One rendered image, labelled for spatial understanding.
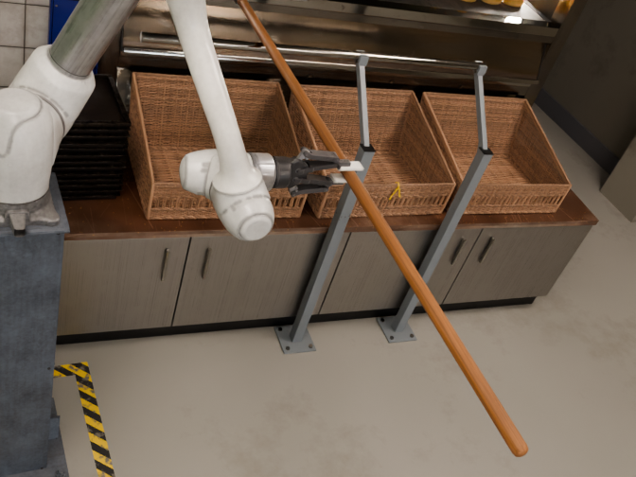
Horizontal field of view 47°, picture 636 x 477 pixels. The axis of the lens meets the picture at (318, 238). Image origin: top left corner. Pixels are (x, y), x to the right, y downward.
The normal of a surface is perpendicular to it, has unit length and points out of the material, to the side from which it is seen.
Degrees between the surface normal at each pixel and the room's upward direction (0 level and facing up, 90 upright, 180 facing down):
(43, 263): 90
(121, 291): 90
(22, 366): 90
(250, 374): 0
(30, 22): 90
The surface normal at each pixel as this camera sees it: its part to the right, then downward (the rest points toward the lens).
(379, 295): 0.33, 0.67
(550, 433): 0.27, -0.74
